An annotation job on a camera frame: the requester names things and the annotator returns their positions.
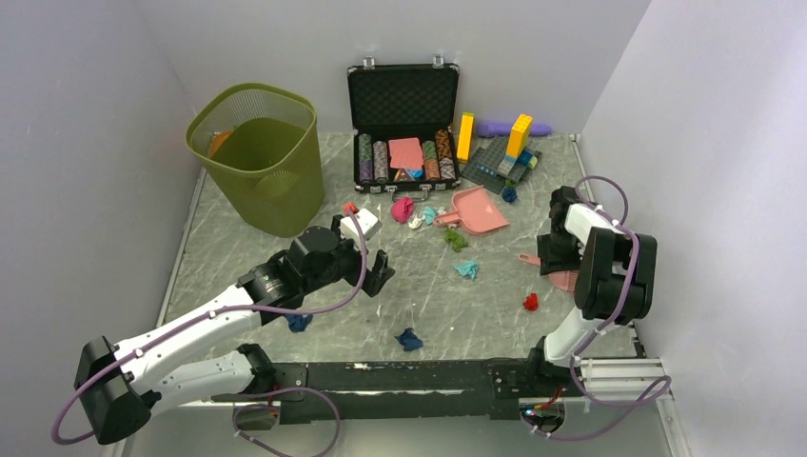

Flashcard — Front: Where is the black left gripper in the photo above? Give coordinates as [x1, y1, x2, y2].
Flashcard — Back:
[303, 215, 394, 295]

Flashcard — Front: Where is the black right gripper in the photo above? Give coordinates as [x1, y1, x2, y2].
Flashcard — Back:
[538, 228, 584, 276]

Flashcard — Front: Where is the pink hand brush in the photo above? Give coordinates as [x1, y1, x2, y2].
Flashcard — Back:
[518, 253, 579, 292]

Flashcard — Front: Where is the pink plastic dustpan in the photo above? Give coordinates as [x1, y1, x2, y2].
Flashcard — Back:
[433, 186, 509, 235]

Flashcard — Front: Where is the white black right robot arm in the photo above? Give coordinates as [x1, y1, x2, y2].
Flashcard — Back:
[524, 186, 659, 396]

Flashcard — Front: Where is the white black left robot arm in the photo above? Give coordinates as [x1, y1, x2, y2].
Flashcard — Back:
[72, 209, 395, 445]

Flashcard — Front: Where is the red paper scrap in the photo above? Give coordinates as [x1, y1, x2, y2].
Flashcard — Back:
[522, 293, 540, 312]

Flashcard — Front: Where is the dark blue scrap left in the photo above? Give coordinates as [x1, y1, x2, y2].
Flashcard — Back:
[285, 314, 313, 333]

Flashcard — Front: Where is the dark blue scrap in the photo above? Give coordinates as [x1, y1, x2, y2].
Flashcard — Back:
[285, 314, 313, 333]
[396, 328, 423, 352]

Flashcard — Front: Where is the blue scrap near blocks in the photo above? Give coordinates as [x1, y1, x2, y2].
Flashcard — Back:
[501, 187, 518, 204]

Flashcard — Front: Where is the teal paper scrap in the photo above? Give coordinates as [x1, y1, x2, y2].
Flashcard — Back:
[454, 260, 479, 280]

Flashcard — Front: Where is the magenta paper scrap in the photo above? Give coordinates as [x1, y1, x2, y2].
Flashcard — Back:
[390, 197, 414, 224]

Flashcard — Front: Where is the white paper scrap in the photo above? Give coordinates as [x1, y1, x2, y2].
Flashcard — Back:
[407, 215, 424, 229]

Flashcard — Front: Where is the green paper scrap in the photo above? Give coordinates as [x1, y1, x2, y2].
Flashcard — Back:
[443, 228, 469, 252]

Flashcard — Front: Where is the grey building block baseplate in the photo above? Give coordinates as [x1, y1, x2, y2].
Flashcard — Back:
[461, 136, 542, 194]

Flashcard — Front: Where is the light blue paper scrap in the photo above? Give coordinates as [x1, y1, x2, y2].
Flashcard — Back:
[422, 206, 438, 225]

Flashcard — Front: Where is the dark blue scrap centre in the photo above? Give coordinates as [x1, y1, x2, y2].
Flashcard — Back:
[396, 328, 423, 352]

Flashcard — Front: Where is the yellow tall block right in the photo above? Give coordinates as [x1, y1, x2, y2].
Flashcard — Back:
[505, 114, 533, 162]

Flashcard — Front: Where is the yellow tall block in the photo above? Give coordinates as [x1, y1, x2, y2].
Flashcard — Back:
[457, 112, 474, 164]
[505, 114, 533, 162]

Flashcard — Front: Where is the olive green mesh wastebasket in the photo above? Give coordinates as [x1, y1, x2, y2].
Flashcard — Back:
[186, 83, 325, 238]

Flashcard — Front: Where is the pink card stack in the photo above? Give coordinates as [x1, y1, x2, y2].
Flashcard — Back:
[387, 137, 424, 169]

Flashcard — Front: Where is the yellow tall block left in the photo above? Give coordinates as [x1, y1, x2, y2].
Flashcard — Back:
[457, 112, 474, 164]

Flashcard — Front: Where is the purple cylinder toy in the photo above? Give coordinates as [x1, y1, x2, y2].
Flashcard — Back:
[476, 121, 552, 138]

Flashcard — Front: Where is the orange scrap in basket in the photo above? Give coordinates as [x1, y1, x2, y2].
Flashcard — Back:
[208, 129, 232, 157]

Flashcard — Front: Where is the black poker chip case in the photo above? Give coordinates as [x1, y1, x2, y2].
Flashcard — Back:
[346, 54, 462, 198]

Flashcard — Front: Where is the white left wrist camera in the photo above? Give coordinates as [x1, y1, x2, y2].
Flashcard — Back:
[339, 203, 382, 246]

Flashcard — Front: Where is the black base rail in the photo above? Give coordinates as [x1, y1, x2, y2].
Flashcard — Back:
[210, 358, 587, 425]

